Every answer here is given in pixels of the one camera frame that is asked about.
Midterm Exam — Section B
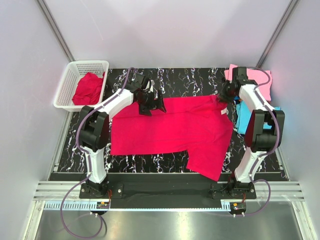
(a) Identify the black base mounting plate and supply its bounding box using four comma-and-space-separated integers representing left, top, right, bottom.
79, 173, 257, 210

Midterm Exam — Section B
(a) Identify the aluminium frame rail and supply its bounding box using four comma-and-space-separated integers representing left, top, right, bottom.
34, 181, 305, 202

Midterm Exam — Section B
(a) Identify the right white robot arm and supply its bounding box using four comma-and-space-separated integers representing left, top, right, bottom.
218, 66, 285, 199

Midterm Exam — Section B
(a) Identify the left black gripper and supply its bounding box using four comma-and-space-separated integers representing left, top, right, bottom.
136, 89, 166, 117

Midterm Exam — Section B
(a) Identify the black marble pattern mat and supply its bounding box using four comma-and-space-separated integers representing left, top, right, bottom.
49, 67, 289, 181

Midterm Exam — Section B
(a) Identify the white plastic basket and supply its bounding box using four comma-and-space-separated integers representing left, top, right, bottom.
53, 60, 110, 112

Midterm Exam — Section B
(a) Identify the crimson t shirt in basket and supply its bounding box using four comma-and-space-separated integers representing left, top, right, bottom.
72, 72, 104, 106

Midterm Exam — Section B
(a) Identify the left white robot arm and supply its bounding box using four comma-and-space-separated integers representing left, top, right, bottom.
75, 74, 167, 198

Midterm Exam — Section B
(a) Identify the folded cyan t shirt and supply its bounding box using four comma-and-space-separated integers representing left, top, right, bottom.
234, 101, 282, 136

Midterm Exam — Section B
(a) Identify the crimson t shirt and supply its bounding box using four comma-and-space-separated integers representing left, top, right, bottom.
72, 72, 104, 106
110, 95, 233, 181

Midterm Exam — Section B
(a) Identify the folded pink t shirt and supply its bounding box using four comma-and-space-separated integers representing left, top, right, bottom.
224, 64, 273, 102

